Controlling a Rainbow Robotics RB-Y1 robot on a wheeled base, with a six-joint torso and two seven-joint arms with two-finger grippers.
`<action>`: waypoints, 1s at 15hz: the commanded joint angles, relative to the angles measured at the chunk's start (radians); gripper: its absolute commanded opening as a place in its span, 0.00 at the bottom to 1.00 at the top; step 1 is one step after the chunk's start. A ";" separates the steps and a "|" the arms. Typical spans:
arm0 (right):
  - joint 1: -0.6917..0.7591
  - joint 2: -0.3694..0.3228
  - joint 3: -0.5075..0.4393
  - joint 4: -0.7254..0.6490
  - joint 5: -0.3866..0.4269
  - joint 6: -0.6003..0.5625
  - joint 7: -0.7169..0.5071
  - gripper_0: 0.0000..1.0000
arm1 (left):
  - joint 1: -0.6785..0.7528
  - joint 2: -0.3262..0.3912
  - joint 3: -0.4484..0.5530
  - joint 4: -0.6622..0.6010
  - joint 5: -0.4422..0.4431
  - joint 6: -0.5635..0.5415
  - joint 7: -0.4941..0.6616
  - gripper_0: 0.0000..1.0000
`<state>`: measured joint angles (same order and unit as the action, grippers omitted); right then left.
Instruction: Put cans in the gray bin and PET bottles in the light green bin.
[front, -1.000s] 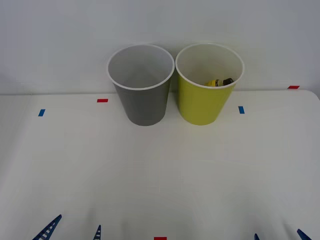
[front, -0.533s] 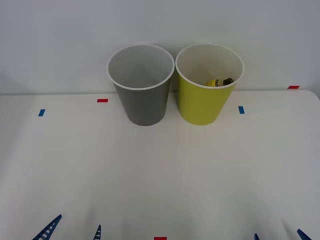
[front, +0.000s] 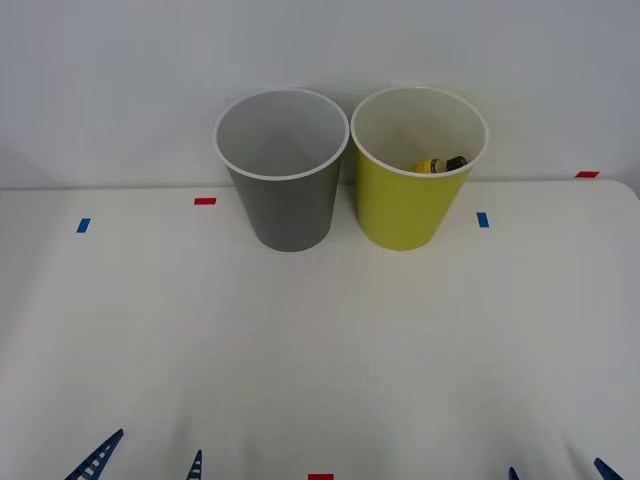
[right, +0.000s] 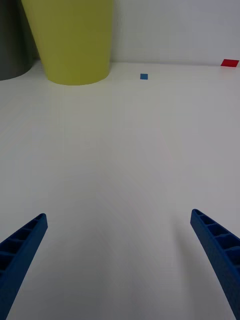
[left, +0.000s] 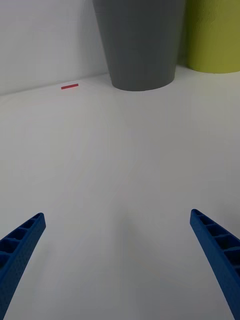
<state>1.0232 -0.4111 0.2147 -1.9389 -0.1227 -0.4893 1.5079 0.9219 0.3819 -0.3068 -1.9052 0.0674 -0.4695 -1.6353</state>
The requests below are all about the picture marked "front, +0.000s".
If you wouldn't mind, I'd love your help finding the grey plastic waste bin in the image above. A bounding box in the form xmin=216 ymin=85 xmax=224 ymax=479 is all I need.
xmin=213 ymin=87 xmax=350 ymax=253

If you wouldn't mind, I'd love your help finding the yellow-green plastic waste bin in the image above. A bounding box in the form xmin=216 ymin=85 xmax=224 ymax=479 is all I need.
xmin=350 ymin=85 xmax=489 ymax=252

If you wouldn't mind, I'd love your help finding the yellow label plastic bottle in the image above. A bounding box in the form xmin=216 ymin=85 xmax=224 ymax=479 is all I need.
xmin=410 ymin=155 xmax=470 ymax=175

